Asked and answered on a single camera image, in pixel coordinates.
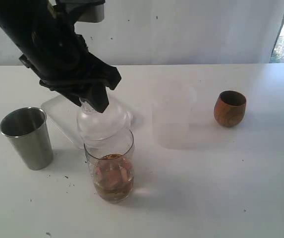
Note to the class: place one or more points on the clear plastic tumbler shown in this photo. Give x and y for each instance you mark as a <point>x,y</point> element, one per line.
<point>122,143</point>

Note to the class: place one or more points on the stainless steel cup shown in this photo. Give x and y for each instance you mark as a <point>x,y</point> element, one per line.
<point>26,129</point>

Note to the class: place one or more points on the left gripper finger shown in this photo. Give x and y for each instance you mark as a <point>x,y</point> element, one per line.
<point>98,71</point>
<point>96,96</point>

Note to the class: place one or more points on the small brown wooden cup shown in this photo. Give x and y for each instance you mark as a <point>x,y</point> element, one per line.
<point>229,109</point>

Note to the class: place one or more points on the gold foil coin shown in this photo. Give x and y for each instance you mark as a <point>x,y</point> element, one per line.
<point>111,157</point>

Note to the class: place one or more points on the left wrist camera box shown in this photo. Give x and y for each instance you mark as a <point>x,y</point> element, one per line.
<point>91,11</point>

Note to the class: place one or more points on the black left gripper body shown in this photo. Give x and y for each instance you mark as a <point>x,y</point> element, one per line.
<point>52,49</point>

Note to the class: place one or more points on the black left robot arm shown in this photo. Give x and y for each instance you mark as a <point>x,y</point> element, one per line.
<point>12,12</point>

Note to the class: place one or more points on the clear plastic shaker lid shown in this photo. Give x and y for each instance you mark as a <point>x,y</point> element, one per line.
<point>95,128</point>

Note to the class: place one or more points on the translucent plastic measuring cup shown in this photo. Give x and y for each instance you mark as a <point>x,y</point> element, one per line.
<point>172,104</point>

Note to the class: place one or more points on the white rectangular plastic tray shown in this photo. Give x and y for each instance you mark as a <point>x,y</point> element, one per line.
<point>63,113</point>

